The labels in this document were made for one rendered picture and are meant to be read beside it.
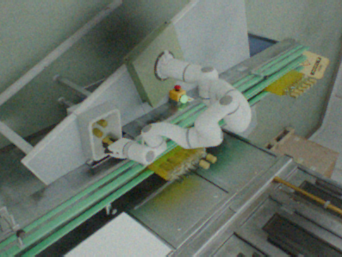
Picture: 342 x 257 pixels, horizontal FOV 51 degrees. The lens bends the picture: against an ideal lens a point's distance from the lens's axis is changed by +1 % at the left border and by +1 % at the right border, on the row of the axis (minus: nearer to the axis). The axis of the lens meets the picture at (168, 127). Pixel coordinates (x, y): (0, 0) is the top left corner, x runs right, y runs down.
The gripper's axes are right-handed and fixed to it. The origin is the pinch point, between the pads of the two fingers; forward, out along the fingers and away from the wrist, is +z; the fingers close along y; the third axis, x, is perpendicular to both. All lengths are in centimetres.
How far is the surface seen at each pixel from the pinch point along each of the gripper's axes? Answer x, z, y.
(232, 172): -43, -24, 56
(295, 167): -50, -48, 84
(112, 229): -33.7, -10.3, -17.7
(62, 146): 6.5, 8.2, -18.1
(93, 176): -11.6, 1.8, -12.1
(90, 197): -15.3, -5.7, -20.0
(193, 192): -38, -22, 26
